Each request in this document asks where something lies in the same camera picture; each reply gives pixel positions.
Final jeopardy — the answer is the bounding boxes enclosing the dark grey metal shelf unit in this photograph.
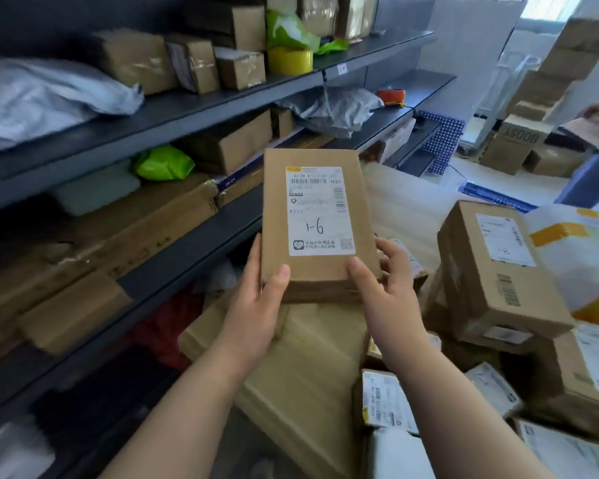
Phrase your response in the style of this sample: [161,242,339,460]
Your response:
[0,0,457,479]

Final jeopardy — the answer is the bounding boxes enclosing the white plastic mailer bag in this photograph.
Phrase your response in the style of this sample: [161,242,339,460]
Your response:
[363,428,436,479]

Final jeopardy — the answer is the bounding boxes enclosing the small taped cardboard box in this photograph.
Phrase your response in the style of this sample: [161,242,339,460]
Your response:
[214,47,267,91]

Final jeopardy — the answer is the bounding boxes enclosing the crumpled grey mailer bag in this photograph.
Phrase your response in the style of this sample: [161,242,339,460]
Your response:
[275,87,385,139]

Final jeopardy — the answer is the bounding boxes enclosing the red soft package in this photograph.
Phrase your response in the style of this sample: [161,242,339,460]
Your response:
[129,288,206,371]

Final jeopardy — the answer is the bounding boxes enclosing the large flat cardboard carton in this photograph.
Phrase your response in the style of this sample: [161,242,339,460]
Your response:
[178,293,381,479]

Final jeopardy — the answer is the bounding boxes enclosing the bright green plastic bag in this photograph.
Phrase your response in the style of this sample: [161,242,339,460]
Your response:
[133,145,196,182]

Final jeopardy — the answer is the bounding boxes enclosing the big cardboard box barcode label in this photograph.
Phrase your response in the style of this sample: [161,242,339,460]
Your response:
[436,200,577,343]

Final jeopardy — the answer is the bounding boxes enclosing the tall brown wrapped parcel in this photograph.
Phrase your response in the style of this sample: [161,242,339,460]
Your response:
[336,0,380,43]

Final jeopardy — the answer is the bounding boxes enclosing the person's left forearm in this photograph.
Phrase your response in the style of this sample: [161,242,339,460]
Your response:
[99,344,261,479]

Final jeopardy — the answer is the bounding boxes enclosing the long brown cardboard box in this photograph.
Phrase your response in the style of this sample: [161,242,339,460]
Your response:
[179,110,274,176]

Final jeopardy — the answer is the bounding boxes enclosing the bubble wrapped parcel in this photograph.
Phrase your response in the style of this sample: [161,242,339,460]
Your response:
[299,0,340,38]

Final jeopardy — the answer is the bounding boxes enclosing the cardboard parcel white label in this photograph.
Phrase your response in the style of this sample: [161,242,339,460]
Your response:
[260,148,383,304]

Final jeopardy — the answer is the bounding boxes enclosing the white box on shelf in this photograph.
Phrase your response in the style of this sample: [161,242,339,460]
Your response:
[378,116,417,165]

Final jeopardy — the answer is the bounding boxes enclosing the green and white plastic bag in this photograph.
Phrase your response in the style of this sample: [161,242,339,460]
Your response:
[265,10,321,52]

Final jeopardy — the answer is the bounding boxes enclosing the flat box with blue edge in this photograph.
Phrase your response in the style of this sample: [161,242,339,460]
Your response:
[214,129,336,208]

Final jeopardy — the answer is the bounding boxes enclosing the large flat worn cardboard box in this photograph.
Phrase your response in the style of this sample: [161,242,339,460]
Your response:
[0,172,220,370]

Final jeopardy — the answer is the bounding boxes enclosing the person's right forearm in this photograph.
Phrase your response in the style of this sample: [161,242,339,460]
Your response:
[379,343,557,479]

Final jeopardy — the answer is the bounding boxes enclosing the small white labelled parcel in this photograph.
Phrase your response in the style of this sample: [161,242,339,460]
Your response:
[464,362,525,420]

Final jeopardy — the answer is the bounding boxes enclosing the blue dotted mat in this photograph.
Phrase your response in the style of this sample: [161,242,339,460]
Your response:
[416,110,466,175]

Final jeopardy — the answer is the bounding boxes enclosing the small green plastic packet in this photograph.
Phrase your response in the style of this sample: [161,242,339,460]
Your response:
[313,39,351,57]

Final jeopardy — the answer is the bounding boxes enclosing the person's right hand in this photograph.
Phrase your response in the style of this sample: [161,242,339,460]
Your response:
[347,238,433,373]

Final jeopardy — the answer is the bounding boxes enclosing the window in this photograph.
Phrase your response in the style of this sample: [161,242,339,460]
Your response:
[518,0,586,21]

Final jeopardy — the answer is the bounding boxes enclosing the narrow cardboard box with label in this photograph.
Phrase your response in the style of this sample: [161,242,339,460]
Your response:
[165,35,221,94]

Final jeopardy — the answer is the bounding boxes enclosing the white and yellow mailer bag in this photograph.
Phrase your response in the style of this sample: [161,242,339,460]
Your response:
[523,204,599,328]

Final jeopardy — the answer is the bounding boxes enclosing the cardboard box with white label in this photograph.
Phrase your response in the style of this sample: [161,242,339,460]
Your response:
[528,321,599,445]

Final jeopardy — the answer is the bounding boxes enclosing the stack of cardboard boxes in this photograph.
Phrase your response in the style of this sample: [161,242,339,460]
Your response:
[478,17,599,178]

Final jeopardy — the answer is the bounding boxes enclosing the large grey plastic mailer bag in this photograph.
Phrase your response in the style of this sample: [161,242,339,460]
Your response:
[0,57,145,154]

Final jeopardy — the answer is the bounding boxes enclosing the orange red small item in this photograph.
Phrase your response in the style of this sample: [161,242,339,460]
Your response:
[375,88,406,108]

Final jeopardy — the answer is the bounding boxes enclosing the dark brown cardboard box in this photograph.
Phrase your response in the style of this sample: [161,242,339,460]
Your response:
[184,2,267,53]

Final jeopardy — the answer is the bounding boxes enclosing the person's left hand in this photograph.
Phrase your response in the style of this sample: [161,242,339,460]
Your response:
[220,234,291,368]

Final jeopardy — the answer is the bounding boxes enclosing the yellow tape roll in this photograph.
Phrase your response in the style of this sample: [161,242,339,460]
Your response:
[267,47,314,77]

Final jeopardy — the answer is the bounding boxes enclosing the pale large cardboard sheet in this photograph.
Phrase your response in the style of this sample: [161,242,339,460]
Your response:
[358,161,481,276]

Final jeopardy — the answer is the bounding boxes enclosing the small upright cardboard box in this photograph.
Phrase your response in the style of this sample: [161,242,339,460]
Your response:
[270,106,296,140]

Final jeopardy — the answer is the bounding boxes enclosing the white metal trolley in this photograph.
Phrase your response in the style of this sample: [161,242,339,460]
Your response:
[456,51,531,158]

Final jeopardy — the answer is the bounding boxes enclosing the small parcel with printed label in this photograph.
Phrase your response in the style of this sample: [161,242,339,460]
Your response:
[360,368,420,437]

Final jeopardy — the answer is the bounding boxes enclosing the blue flat panel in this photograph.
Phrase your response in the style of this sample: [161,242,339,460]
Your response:
[458,181,539,214]

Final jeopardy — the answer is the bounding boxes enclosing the pale green soft parcel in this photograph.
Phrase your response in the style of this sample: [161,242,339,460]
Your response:
[49,161,142,218]

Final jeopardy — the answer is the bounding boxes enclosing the flat parcel large white label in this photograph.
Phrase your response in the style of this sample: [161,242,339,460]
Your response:
[510,418,599,479]

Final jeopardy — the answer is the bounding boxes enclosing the taped brown cardboard box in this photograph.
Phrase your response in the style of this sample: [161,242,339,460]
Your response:
[91,29,178,96]

